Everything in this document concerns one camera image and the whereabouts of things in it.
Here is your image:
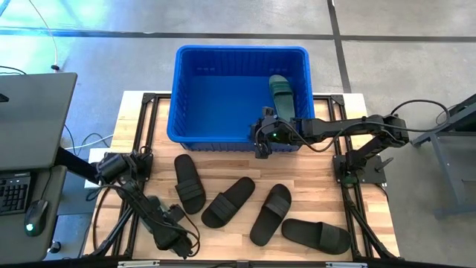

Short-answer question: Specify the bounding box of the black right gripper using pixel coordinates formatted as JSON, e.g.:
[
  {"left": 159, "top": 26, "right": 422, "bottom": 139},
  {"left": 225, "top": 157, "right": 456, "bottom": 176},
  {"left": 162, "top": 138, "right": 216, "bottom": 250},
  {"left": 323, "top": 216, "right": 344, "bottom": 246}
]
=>
[{"left": 251, "top": 106, "right": 298, "bottom": 160}]

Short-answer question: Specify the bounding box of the black slide sandal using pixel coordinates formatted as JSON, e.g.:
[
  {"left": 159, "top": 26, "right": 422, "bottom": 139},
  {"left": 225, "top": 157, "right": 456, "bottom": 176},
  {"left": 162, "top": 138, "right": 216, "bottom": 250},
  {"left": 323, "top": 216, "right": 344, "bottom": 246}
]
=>
[
  {"left": 280, "top": 217, "right": 353, "bottom": 256},
  {"left": 201, "top": 176, "right": 257, "bottom": 229},
  {"left": 249, "top": 183, "right": 293, "bottom": 247},
  {"left": 173, "top": 153, "right": 208, "bottom": 216}
]

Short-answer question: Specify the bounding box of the blue plastic bin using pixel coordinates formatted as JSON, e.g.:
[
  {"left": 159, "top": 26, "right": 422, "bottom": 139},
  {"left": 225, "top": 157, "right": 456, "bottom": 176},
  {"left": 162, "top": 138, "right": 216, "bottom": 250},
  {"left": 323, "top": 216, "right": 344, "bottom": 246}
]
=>
[{"left": 166, "top": 45, "right": 316, "bottom": 153}]

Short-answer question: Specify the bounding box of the white power adapter box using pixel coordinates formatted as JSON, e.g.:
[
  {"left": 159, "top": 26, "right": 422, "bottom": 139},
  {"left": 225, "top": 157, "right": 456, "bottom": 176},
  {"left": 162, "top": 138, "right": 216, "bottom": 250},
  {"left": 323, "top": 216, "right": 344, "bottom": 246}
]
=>
[{"left": 84, "top": 147, "right": 109, "bottom": 189}]

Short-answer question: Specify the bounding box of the black desk support bar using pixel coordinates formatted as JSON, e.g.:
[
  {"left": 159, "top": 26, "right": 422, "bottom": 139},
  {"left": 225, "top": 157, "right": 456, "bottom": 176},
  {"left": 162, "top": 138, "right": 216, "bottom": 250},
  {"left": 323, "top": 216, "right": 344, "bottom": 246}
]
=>
[{"left": 55, "top": 147, "right": 100, "bottom": 182}]

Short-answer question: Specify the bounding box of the dark grey desk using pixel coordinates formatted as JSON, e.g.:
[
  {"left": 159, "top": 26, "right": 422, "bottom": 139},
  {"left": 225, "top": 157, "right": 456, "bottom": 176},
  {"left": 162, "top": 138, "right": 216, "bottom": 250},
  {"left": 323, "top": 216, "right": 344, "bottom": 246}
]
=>
[{"left": 0, "top": 165, "right": 68, "bottom": 261}]

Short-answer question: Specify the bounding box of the black computer mouse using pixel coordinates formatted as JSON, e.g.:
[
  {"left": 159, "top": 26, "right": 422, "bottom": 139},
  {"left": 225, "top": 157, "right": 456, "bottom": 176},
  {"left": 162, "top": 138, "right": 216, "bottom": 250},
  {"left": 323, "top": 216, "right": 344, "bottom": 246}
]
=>
[{"left": 24, "top": 199, "right": 49, "bottom": 237}]

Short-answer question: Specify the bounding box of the black keyboard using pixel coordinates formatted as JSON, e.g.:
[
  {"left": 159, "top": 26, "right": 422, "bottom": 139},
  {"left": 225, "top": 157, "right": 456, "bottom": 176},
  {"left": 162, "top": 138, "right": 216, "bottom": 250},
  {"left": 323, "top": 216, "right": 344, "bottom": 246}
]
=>
[{"left": 0, "top": 173, "right": 33, "bottom": 216}]

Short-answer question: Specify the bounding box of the grey metal side table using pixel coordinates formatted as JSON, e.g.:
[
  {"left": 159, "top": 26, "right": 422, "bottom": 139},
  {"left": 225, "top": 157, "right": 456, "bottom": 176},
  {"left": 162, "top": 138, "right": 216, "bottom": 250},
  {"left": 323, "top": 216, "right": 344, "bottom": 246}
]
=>
[{"left": 411, "top": 92, "right": 476, "bottom": 220}]

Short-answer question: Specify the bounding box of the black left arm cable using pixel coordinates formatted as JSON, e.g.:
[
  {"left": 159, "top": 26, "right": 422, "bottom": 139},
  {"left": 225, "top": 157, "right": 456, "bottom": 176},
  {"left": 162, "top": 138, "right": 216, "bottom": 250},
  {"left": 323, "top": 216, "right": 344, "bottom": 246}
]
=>
[{"left": 85, "top": 184, "right": 202, "bottom": 258}]

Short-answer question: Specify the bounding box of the silver metal bracket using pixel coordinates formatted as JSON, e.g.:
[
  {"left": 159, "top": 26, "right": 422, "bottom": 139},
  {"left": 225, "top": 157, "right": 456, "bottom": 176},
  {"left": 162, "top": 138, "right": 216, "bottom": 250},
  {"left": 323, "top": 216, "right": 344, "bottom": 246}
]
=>
[
  {"left": 118, "top": 260, "right": 161, "bottom": 268},
  {"left": 325, "top": 261, "right": 368, "bottom": 268}
]

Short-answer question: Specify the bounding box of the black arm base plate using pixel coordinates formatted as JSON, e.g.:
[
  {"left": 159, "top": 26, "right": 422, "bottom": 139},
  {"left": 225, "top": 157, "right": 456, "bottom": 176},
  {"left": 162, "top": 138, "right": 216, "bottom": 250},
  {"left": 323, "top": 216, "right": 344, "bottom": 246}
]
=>
[
  {"left": 137, "top": 148, "right": 154, "bottom": 178},
  {"left": 332, "top": 154, "right": 387, "bottom": 185}
]

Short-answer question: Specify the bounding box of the dark curved cable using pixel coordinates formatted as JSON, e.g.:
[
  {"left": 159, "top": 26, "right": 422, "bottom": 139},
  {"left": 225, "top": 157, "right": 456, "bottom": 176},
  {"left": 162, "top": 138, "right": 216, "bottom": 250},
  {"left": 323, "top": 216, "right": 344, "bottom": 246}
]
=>
[{"left": 91, "top": 181, "right": 112, "bottom": 251}]

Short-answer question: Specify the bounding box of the thin white cable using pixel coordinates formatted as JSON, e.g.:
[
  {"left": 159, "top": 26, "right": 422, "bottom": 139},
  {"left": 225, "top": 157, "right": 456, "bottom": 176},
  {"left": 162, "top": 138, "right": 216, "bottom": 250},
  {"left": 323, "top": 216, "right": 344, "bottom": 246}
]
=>
[{"left": 65, "top": 133, "right": 115, "bottom": 150}]

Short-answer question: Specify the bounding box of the long white cable black plug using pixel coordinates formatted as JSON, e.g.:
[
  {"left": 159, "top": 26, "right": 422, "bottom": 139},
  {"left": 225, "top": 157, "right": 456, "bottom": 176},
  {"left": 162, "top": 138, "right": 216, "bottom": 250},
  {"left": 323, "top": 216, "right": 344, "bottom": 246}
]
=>
[{"left": 28, "top": 0, "right": 61, "bottom": 71}]

